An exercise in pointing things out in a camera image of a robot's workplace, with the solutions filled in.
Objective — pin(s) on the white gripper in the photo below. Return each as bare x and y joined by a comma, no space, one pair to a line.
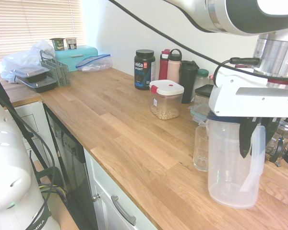
254,103

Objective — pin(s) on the clear pitcher blue lid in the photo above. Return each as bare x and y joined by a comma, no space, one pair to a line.
228,172

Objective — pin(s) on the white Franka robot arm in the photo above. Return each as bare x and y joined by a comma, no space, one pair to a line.
235,16

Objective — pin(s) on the pink water bottle black cap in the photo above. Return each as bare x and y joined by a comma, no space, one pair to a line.
174,72

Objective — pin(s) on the red water bottle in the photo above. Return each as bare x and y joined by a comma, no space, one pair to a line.
163,69

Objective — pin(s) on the glass French press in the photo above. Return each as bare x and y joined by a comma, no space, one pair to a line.
282,141

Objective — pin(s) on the clear drinking glass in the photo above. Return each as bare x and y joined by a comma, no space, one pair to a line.
201,153

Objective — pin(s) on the glass container teal rimmed lid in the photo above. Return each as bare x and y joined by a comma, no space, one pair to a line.
201,111

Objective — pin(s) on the square glass jar black lid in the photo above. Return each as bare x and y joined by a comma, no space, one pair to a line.
204,92

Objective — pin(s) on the jar red checked lid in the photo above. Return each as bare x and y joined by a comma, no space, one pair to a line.
211,76

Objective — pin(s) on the jar with teal lid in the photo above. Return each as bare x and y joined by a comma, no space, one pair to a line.
202,80

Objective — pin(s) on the black shaker bottle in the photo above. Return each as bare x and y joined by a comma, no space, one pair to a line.
188,83

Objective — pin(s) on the clear container white red lid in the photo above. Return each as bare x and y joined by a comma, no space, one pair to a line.
166,103

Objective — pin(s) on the black protein powder tub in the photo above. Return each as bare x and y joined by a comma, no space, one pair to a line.
144,72

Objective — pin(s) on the white cabinet door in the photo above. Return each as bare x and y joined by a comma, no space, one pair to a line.
105,182

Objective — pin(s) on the silver cabinet knob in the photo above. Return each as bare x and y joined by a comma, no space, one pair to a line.
96,197

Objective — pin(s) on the clear zip bag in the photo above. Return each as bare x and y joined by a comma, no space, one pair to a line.
93,63

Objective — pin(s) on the black dishwasher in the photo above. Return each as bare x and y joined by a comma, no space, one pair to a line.
72,155

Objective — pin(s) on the teal bread box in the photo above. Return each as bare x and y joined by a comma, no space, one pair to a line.
74,56

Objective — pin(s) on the grey cutlery basket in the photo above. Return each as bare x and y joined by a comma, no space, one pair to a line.
61,75

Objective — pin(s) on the brown yogurt cup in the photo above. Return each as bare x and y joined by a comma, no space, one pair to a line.
71,43

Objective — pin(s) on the green yogurt cup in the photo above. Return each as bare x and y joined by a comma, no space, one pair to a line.
57,44

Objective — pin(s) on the black takeout container clear lid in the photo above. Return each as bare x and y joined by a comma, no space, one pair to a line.
30,72
42,86

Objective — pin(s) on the white side cabinet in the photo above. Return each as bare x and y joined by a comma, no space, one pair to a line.
31,117

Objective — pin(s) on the white plastic bag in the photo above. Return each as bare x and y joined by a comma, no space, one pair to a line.
21,58

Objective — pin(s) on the beige window blinds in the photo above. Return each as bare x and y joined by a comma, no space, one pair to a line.
26,24

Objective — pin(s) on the black tripod leg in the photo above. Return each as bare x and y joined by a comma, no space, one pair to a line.
4,95

